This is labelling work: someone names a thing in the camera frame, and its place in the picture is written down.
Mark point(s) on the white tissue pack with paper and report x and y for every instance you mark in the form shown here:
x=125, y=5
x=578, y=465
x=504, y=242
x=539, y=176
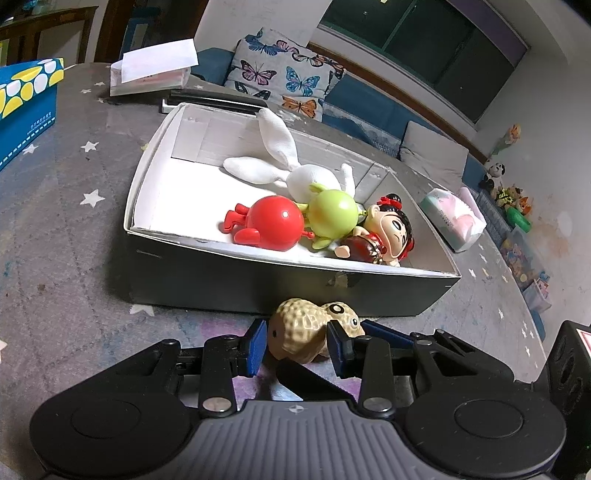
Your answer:
x=152, y=62

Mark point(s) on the white plush rabbit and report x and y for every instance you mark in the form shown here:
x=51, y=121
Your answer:
x=304, y=177

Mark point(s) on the butterfly print pillow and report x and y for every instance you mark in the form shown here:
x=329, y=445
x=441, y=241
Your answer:
x=286, y=69

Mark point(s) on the pink and green tissue pack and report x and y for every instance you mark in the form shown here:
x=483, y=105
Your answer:
x=455, y=219

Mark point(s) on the red ball crab toy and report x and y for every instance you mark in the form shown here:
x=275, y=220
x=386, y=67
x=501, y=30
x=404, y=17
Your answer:
x=272, y=221

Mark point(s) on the dark window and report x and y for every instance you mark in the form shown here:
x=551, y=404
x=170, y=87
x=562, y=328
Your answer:
x=415, y=41

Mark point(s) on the orange fox toy figure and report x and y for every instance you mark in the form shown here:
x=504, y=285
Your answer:
x=523, y=203

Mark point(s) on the hanging plush wall toy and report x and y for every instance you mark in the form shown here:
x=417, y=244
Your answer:
x=508, y=136

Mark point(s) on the green plastic toy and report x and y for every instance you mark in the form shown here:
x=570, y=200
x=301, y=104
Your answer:
x=519, y=220

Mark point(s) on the grey cushion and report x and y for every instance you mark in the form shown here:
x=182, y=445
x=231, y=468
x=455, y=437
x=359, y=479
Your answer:
x=434, y=152

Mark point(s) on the yellow green toy figure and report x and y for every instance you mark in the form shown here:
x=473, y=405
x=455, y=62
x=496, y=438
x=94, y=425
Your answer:
x=504, y=196

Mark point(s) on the wooden door frame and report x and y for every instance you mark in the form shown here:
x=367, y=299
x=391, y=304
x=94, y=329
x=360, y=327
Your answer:
x=111, y=27

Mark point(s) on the panda plush toy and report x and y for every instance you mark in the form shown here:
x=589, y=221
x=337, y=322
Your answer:
x=493, y=175

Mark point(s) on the grey cardboard box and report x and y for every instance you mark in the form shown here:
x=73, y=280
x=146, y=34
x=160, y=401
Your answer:
x=231, y=281

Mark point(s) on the blue bench seat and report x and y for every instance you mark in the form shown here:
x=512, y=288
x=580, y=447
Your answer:
x=364, y=110

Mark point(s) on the blue yellow-dotted shoe box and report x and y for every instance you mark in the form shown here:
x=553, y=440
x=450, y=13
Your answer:
x=23, y=115

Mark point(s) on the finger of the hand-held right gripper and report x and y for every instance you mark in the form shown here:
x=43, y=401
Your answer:
x=314, y=381
x=388, y=333

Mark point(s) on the grey star-printed tablecloth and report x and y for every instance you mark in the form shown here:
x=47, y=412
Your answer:
x=69, y=240

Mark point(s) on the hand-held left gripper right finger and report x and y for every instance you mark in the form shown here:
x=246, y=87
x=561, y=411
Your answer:
x=336, y=347

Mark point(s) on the wooden sideboard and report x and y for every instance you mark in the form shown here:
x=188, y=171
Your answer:
x=46, y=27

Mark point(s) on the clear box of colourful toys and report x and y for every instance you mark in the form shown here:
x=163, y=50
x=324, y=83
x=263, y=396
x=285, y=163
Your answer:
x=526, y=267

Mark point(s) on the black-haired doll figure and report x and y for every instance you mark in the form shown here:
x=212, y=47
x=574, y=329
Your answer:
x=392, y=226

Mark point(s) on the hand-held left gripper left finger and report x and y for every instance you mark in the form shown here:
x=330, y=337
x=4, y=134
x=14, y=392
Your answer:
x=256, y=347

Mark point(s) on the tan peanut toy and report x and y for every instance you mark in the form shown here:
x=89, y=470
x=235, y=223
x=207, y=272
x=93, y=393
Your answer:
x=295, y=332

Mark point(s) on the green ball frog toy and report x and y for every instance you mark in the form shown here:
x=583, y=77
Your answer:
x=332, y=212

